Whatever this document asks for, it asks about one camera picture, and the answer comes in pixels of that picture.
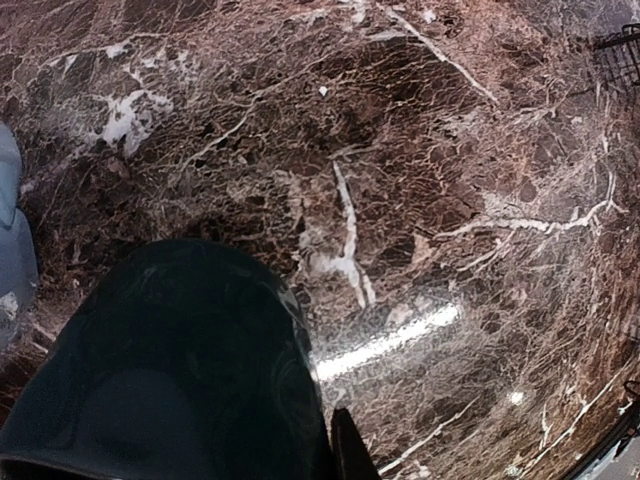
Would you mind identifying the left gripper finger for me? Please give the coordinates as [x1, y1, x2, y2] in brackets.
[331, 408, 381, 480]

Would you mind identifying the dark green cup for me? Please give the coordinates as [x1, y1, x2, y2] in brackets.
[1, 239, 335, 479]

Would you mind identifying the light blue mug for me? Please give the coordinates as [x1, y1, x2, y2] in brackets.
[0, 122, 39, 350]

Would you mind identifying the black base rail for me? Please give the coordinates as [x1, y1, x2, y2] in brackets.
[519, 379, 640, 480]

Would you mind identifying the black wire dish rack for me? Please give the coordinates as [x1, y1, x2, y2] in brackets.
[593, 23, 639, 88]

